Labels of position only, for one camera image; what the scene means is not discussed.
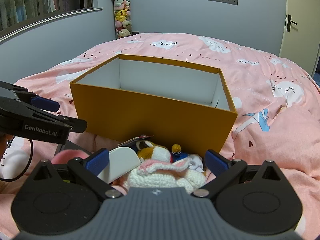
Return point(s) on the window with frame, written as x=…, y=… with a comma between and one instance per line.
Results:
x=19, y=15

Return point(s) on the white crochet bunny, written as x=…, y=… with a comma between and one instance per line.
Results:
x=158, y=174

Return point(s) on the cream door with handle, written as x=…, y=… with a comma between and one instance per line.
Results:
x=300, y=42

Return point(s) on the pink fluffy peach plush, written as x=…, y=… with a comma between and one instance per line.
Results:
x=64, y=156

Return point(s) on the white glasses box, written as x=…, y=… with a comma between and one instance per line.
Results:
x=121, y=161

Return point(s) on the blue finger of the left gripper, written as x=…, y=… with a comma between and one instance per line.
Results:
x=45, y=104

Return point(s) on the brown white plush dog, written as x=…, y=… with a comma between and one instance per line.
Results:
x=149, y=150

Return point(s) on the orange cardboard storage box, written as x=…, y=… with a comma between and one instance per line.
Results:
x=172, y=101

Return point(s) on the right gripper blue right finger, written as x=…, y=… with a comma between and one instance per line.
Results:
x=226, y=172

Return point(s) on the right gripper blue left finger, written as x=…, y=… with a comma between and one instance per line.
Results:
x=86, y=171

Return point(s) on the pink patterned bed quilt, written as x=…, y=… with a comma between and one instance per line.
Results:
x=277, y=103

